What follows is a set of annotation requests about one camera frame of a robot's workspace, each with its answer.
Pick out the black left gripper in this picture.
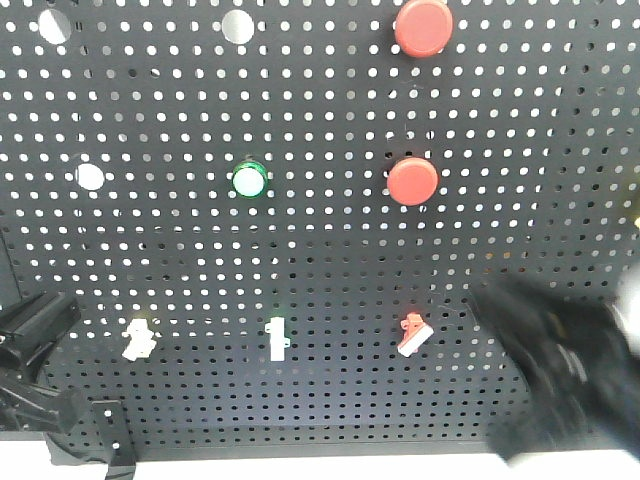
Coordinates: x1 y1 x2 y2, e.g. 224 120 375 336
1 292 90 434

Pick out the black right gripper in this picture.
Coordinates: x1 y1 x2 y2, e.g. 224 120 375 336
471 275 639 462

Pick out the yellow white toggle switch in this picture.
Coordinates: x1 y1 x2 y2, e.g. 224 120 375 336
122 318 157 362

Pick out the red white toggle switch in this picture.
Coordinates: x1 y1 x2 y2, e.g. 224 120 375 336
397 312 434 357

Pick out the left black table clamp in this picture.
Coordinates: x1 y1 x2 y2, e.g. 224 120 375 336
92 400 137 480

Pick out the lower red push button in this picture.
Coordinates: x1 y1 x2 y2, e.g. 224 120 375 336
387 157 440 206

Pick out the red push button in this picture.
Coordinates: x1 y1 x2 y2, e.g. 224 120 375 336
394 0 454 58
387 157 440 206

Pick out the black perforated pegboard panel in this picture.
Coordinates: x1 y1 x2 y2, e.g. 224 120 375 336
1 1 639 461

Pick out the green illuminated push button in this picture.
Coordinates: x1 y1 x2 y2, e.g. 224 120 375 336
231 160 269 198

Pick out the upper red push button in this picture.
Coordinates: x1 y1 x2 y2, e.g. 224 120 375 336
394 0 454 58

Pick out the green white toggle switch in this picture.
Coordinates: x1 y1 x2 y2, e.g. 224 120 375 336
264 317 291 362

